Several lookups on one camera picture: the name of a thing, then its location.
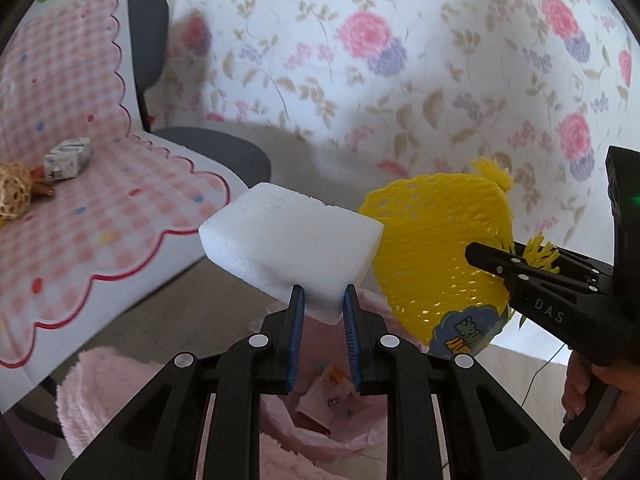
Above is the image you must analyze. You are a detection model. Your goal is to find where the white foam block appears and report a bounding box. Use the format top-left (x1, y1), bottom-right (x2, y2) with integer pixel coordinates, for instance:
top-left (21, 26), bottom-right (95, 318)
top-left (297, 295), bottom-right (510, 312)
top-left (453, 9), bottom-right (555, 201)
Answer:
top-left (198, 182), bottom-right (384, 325)

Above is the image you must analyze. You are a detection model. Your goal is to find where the yellow foam fruit net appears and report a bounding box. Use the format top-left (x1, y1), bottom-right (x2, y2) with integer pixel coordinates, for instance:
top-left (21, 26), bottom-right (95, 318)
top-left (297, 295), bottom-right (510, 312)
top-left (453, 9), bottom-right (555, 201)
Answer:
top-left (358, 156), bottom-right (561, 360)

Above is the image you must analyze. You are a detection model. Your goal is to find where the white milk carton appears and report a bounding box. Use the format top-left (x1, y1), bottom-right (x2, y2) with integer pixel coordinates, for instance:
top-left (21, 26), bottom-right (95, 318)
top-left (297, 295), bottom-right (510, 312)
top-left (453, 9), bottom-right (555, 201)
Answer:
top-left (43, 138), bottom-right (91, 181)

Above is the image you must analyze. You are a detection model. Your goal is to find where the pink fluffy rug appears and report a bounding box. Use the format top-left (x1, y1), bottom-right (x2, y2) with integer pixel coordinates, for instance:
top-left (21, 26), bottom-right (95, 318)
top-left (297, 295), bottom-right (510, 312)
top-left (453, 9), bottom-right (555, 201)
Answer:
top-left (55, 346), bottom-right (302, 480)

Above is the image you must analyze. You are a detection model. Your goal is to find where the pink checkered cloth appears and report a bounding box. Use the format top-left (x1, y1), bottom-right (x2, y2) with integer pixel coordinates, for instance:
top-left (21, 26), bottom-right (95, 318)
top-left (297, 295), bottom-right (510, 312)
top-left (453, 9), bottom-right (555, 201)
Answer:
top-left (1, 0), bottom-right (246, 408)

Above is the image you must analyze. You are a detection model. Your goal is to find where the orange cloth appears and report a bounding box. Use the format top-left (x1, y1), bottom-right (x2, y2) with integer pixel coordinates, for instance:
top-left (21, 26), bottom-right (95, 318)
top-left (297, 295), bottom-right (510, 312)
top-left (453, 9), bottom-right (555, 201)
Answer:
top-left (30, 166), bottom-right (47, 183)

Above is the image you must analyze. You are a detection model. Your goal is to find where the woven bamboo basket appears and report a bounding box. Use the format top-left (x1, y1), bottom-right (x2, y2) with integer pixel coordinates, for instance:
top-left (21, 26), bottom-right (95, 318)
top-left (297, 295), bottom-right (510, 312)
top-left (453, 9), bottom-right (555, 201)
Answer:
top-left (0, 162), bottom-right (32, 220)

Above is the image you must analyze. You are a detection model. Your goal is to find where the person's right hand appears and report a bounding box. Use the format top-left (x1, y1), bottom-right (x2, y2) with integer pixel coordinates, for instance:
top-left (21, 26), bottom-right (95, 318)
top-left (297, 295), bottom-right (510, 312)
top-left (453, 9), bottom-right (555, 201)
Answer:
top-left (562, 351), bottom-right (639, 479)

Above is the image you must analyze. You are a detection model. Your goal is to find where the grey office chair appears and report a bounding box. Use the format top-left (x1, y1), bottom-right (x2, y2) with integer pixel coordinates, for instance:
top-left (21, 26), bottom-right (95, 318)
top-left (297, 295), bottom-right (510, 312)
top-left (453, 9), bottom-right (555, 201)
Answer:
top-left (127, 0), bottom-right (271, 188)

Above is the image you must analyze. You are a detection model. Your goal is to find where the floral pattern sheet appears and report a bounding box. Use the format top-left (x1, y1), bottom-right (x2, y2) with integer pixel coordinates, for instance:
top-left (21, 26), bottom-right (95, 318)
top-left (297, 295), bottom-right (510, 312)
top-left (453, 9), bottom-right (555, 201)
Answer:
top-left (163, 0), bottom-right (639, 260)

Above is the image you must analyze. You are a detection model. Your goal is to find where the pink trash bag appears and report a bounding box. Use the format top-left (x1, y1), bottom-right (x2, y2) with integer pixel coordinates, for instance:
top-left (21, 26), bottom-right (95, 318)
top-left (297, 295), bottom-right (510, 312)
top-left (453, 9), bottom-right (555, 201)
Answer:
top-left (260, 315), bottom-right (400, 462)

